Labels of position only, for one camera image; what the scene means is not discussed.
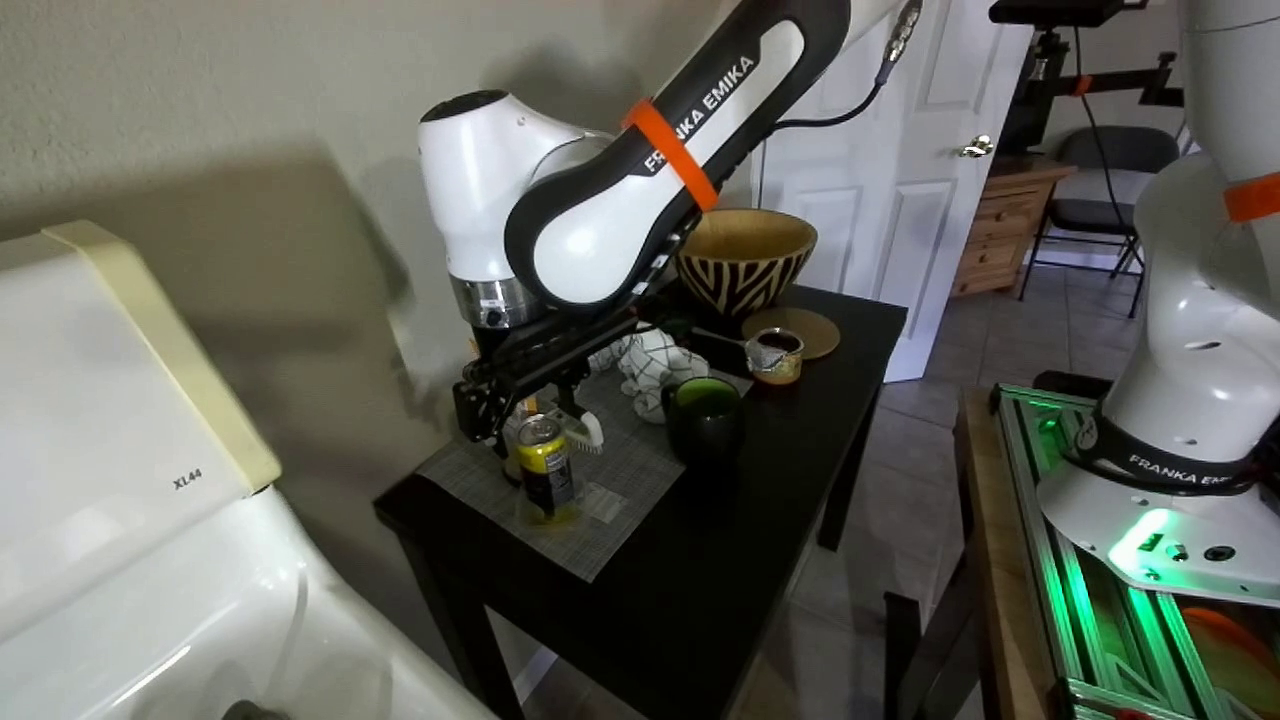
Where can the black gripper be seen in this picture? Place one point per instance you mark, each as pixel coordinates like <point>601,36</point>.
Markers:
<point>501,392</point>

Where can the yellow drink can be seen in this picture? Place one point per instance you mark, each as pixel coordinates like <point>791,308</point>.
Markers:
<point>544,462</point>

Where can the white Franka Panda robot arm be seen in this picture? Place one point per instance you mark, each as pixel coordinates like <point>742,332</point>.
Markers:
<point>1201,375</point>

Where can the large wooden zebra-pattern bowl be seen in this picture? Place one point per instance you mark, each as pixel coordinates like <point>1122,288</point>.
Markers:
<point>745,260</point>

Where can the grey table mat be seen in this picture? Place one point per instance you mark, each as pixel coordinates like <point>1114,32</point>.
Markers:
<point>620,503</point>

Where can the crumpled white cloth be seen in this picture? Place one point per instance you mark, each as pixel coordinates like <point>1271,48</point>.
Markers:
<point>652,365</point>

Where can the dark green mug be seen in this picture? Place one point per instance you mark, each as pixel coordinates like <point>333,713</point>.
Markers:
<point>706,421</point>

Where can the black side table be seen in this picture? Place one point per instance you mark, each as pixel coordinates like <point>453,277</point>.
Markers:
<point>720,572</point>

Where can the small cream cup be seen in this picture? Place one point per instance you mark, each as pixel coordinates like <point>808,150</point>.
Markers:
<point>778,362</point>

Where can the round wooden plate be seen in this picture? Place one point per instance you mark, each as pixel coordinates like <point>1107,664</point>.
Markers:
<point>814,332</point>

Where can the white gas stove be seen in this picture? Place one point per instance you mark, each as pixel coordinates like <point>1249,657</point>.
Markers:
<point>163,533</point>

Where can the white panel door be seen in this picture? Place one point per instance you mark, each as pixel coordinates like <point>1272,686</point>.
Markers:
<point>920,203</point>

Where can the wooden dresser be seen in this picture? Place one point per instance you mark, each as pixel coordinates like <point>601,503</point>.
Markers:
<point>1007,235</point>

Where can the black chair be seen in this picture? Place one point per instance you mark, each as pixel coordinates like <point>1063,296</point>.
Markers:
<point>1107,173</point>

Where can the black camera stand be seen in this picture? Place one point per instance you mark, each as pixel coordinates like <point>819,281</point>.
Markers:
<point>1067,65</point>

